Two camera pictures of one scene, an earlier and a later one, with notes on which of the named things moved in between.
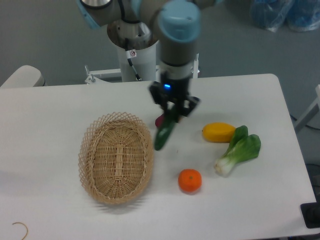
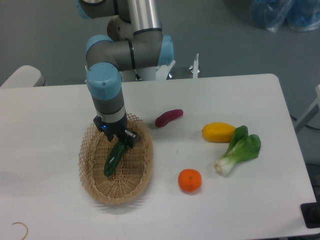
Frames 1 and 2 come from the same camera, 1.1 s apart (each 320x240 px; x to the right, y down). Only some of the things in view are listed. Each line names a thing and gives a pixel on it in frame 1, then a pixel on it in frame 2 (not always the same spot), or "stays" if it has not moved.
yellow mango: [219, 132] stays
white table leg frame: [313, 109] stays
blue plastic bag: [298, 15] stays
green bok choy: [243, 147] stays
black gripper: [174, 89] -> [115, 128]
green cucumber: [165, 131] -> [115, 156]
